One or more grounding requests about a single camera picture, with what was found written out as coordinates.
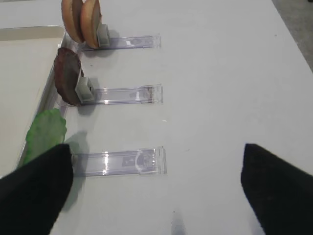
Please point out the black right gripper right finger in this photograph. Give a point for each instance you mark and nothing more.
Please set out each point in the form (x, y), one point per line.
(280, 194)

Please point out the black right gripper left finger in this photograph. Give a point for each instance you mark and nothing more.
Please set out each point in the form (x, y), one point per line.
(32, 196)

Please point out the sesame top bun being placed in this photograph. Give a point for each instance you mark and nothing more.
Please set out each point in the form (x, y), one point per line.
(90, 20)

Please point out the spare green lettuce leaf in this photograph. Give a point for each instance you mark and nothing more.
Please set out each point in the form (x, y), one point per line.
(47, 130)

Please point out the clear holder under lettuce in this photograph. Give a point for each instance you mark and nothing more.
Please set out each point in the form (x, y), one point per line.
(140, 161)

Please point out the spare brown meat patty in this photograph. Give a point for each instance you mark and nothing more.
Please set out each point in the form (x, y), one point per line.
(67, 68)

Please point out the clear holder under patty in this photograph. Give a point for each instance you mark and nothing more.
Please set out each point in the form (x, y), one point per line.
(89, 95)

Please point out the white rectangular metal tray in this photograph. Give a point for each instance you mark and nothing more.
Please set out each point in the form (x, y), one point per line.
(26, 59)

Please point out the clear holder under buns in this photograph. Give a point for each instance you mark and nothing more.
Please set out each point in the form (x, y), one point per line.
(106, 42)

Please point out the spare sesame top bun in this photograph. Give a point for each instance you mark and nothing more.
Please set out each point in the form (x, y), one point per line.
(71, 12)

